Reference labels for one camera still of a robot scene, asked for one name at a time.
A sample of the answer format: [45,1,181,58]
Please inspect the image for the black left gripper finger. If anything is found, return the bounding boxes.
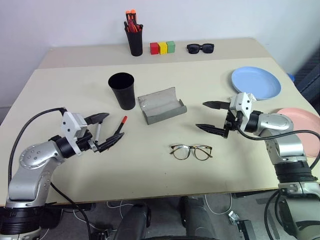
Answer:
[83,112,111,126]
[96,132,125,154]

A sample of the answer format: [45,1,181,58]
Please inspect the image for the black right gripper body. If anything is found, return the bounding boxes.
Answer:
[223,108,247,140]

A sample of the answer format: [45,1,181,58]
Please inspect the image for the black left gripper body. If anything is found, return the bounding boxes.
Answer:
[74,130,101,154]

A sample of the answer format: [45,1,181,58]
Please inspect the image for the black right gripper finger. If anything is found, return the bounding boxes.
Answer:
[202,100,231,111]
[195,123,230,139]

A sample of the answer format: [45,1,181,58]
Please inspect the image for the tortoise frame eyeglasses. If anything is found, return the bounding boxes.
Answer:
[169,143,214,162]

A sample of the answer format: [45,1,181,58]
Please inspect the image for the grey felt glasses case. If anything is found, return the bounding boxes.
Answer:
[137,86,188,126]

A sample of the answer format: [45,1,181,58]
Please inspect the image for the pink plate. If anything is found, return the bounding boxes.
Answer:
[276,107,320,159]

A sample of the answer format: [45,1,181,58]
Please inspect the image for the black pen with red tip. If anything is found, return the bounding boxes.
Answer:
[112,115,129,137]

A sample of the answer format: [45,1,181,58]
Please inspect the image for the empty black cup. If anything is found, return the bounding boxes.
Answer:
[107,72,136,111]

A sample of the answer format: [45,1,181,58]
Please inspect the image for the light blue plate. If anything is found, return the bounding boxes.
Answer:
[230,65,282,102]

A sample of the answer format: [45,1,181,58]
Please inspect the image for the black sunglasses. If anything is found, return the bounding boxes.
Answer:
[186,43,215,55]

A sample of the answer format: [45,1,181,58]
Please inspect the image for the black pen holder cup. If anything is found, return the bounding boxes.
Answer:
[125,28,144,57]

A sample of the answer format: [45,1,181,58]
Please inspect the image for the dark rounded shape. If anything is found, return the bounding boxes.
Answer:
[115,201,152,240]
[179,195,241,240]

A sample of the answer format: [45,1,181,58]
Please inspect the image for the dark ribbed panel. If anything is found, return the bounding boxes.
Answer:
[294,47,320,101]

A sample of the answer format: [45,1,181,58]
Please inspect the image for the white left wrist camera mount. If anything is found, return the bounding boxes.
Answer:
[61,111,89,157]

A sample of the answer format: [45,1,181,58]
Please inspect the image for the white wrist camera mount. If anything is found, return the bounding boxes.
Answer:
[61,111,89,157]
[228,92,254,119]

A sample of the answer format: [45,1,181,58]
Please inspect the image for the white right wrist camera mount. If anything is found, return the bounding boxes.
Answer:
[228,92,254,119]

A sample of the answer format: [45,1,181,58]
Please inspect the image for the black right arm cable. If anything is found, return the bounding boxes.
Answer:
[236,126,320,173]

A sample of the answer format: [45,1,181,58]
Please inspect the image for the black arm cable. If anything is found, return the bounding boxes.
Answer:
[7,107,68,182]
[236,126,320,173]

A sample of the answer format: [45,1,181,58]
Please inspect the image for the black hanging cable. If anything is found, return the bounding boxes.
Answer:
[49,181,94,240]

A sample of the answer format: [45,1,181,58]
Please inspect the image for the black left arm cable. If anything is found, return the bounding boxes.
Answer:
[7,107,68,182]

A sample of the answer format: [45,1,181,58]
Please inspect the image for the white floor cable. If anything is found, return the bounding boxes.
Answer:
[106,199,132,219]
[204,193,234,216]

